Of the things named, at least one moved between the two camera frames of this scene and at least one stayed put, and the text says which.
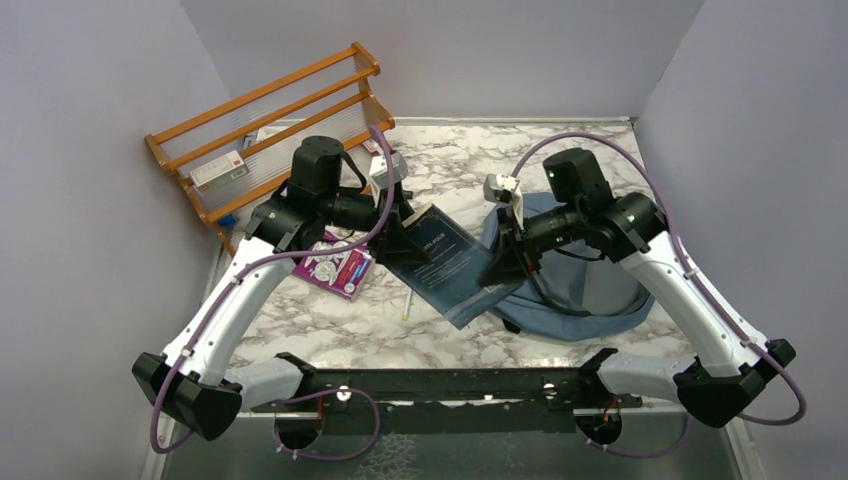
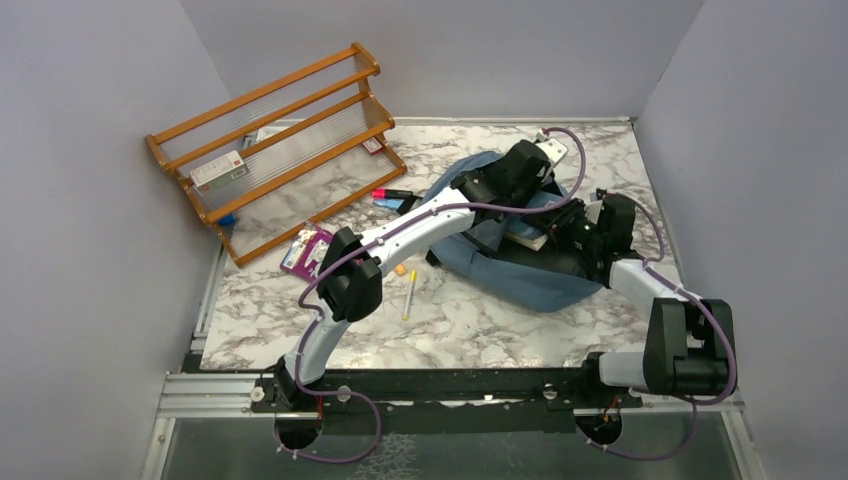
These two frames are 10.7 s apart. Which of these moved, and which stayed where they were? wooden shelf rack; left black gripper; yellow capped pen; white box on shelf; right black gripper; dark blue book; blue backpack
Moved: dark blue book; blue backpack; left black gripper; right black gripper
Stayed: white box on shelf; wooden shelf rack; yellow capped pen
